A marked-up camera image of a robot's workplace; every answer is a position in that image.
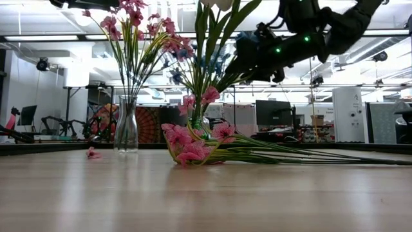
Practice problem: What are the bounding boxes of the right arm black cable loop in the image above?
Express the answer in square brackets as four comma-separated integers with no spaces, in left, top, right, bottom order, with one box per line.
[263,14,284,30]

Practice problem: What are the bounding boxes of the small black monitor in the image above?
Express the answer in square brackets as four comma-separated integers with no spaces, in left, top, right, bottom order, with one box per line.
[17,105,38,126]

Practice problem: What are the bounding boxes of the orange mandala tapestry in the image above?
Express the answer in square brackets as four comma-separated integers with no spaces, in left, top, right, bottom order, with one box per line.
[136,106,162,144]

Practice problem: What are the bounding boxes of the loose pink blossom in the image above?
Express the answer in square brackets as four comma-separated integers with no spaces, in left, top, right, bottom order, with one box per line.
[85,146,102,160]

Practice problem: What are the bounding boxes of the black aluminium table frame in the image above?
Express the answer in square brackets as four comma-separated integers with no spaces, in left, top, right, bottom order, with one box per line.
[0,140,412,156]

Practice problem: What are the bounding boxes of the black metal rig frame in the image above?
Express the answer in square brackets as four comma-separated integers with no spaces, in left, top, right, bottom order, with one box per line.
[62,84,238,130]

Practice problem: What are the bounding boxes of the clear ribbed glass jar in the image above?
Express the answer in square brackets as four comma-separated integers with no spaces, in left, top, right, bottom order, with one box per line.
[192,115,212,139]

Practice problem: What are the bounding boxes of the tall clear glass vase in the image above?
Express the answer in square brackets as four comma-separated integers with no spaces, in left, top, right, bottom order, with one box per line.
[114,95,139,153]

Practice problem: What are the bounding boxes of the thin hanging cable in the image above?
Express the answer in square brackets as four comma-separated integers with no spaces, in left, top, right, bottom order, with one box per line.
[308,57,318,136]

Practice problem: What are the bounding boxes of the black computer monitor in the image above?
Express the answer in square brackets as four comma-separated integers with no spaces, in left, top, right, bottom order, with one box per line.
[256,99,292,127]

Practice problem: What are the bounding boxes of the grey partition panel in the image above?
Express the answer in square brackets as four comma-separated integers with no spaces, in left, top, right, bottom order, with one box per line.
[366,102,403,144]

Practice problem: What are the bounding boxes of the silver air duct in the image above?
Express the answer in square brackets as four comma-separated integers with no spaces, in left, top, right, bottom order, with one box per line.
[346,35,406,65]

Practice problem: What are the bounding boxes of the black LED light bar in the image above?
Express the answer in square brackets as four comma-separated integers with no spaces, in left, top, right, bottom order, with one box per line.
[0,29,412,42]

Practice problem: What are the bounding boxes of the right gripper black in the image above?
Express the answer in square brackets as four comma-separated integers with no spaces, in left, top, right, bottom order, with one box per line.
[225,0,326,83]

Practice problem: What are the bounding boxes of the white tulip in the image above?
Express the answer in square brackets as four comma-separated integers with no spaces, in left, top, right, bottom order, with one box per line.
[201,0,263,125]
[189,0,216,125]
[192,0,233,125]

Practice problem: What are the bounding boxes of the black partition panel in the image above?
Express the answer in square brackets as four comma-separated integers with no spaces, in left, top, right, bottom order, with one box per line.
[160,104,189,142]

